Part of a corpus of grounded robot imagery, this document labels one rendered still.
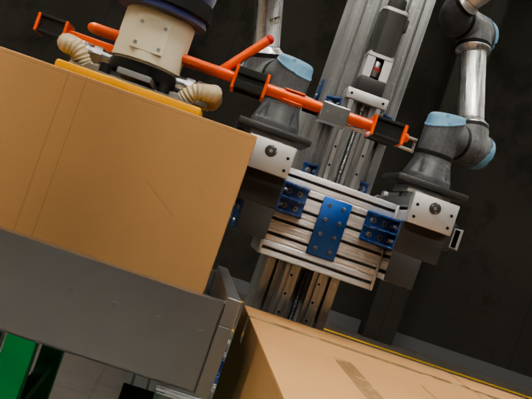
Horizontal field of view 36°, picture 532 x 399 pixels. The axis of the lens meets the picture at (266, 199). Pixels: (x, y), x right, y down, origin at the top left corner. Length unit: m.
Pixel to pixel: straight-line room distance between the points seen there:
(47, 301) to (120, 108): 0.44
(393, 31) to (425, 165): 0.44
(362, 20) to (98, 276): 1.39
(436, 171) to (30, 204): 1.23
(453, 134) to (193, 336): 1.19
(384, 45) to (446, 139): 0.36
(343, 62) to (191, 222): 1.06
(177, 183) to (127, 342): 0.36
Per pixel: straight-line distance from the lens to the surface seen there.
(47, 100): 1.84
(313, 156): 2.65
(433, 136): 2.53
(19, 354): 1.72
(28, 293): 1.70
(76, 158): 1.82
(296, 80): 2.45
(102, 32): 2.01
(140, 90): 1.86
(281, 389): 1.31
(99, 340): 1.69
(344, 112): 1.98
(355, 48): 2.69
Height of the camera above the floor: 0.79
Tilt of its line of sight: 1 degrees up
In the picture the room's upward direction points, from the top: 19 degrees clockwise
